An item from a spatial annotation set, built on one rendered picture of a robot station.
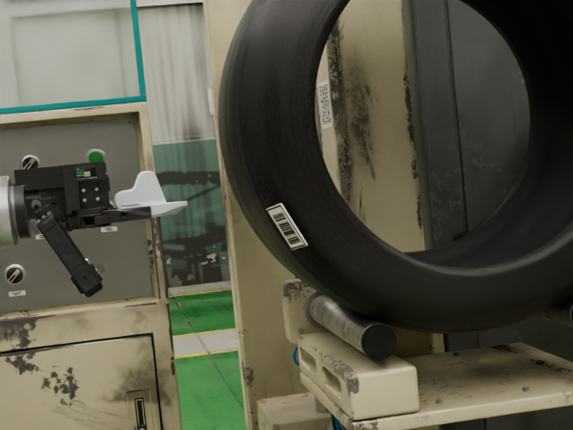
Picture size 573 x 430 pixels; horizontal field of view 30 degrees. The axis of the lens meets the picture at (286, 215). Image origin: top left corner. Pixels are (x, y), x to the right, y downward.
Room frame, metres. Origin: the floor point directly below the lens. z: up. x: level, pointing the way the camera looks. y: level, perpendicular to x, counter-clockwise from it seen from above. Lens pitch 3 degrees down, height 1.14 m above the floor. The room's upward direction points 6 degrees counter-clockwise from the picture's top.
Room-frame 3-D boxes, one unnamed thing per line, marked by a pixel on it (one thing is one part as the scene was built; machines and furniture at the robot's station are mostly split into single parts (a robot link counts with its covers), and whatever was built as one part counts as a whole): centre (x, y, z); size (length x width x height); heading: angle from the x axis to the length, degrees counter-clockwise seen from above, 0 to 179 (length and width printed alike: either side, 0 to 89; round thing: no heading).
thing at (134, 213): (1.34, 0.21, 1.09); 0.09 x 0.05 x 0.02; 100
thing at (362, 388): (1.50, -0.07, 0.84); 0.36 x 0.09 x 0.06; 10
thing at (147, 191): (1.35, 0.17, 1.11); 0.09 x 0.03 x 0.06; 100
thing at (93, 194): (1.35, 0.28, 1.12); 0.12 x 0.08 x 0.09; 100
